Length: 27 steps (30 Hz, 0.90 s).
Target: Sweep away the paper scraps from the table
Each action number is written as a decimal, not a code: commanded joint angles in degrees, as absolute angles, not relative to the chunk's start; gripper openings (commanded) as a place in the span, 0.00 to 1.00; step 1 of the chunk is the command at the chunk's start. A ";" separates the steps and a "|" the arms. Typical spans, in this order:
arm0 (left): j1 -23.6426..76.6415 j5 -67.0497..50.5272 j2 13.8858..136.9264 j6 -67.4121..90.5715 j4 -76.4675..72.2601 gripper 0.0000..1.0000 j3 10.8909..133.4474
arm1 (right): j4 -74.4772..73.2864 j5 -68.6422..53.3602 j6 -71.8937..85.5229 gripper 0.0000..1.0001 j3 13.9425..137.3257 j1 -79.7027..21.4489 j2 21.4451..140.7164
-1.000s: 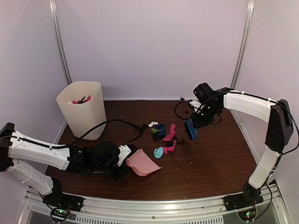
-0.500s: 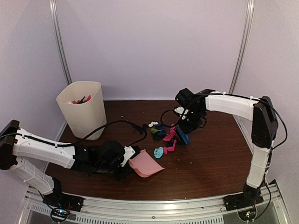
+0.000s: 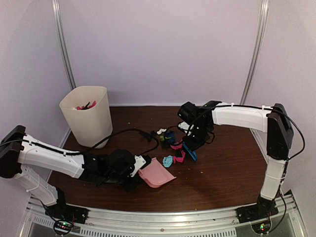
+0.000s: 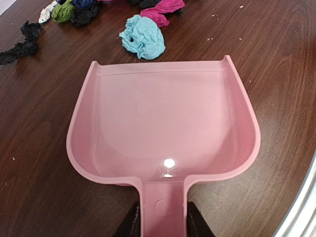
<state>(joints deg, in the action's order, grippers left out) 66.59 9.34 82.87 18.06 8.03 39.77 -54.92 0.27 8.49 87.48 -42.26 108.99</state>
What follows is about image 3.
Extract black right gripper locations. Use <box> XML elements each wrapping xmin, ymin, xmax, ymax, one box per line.
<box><xmin>183</xmin><ymin>123</ymin><xmax>210</xmax><ymax>152</ymax></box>

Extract pink plastic dustpan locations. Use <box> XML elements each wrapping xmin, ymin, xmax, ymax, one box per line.
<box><xmin>138</xmin><ymin>158</ymin><xmax>176</xmax><ymax>189</ymax></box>

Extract blue hand brush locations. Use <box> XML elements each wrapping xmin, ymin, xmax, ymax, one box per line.
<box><xmin>182</xmin><ymin>143</ymin><xmax>198</xmax><ymax>161</ymax></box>

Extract light blue paper scrap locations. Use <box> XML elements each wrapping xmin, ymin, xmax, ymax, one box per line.
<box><xmin>162</xmin><ymin>156</ymin><xmax>173</xmax><ymax>168</ymax></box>

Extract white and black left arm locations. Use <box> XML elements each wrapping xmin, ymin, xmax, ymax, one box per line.
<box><xmin>0</xmin><ymin>125</ymin><xmax>151</xmax><ymax>219</ymax></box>

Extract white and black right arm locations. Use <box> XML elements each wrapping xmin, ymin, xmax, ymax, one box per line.
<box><xmin>178</xmin><ymin>101</ymin><xmax>294</xmax><ymax>218</ymax></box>

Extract scraps inside bin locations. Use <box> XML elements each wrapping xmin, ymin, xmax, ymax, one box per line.
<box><xmin>73</xmin><ymin>100</ymin><xmax>97</xmax><ymax>111</ymax></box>

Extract black paper scrap left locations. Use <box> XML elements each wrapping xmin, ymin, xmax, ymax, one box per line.
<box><xmin>139</xmin><ymin>131</ymin><xmax>157</xmax><ymax>142</ymax></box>

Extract white paper scrap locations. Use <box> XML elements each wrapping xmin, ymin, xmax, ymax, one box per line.
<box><xmin>157</xmin><ymin>128</ymin><xmax>167</xmax><ymax>135</ymax></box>

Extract cream plastic waste bin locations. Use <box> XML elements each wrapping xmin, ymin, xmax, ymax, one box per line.
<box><xmin>59</xmin><ymin>86</ymin><xmax>113</xmax><ymax>148</ymax></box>

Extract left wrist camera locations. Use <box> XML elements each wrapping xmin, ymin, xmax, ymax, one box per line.
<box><xmin>130</xmin><ymin>156</ymin><xmax>145</xmax><ymax>177</ymax></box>

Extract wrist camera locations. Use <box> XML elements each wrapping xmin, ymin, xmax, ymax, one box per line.
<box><xmin>177</xmin><ymin>121</ymin><xmax>194</xmax><ymax>136</ymax></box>
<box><xmin>130</xmin><ymin>156</ymin><xmax>145</xmax><ymax>177</ymax></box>

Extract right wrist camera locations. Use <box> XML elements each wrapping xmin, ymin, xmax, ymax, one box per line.
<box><xmin>177</xmin><ymin>121</ymin><xmax>194</xmax><ymax>136</ymax></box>

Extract front aluminium rail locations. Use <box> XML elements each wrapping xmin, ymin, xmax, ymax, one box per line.
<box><xmin>17</xmin><ymin>196</ymin><xmax>309</xmax><ymax>237</ymax></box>

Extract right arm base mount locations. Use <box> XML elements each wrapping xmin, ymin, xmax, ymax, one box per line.
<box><xmin>236</xmin><ymin>196</ymin><xmax>279</xmax><ymax>235</ymax></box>

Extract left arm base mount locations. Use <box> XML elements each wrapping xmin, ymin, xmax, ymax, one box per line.
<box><xmin>42</xmin><ymin>188</ymin><xmax>88</xmax><ymax>237</ymax></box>

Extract right aluminium frame post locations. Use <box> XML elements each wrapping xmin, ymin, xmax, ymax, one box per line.
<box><xmin>238</xmin><ymin>0</ymin><xmax>269</xmax><ymax>106</ymax></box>

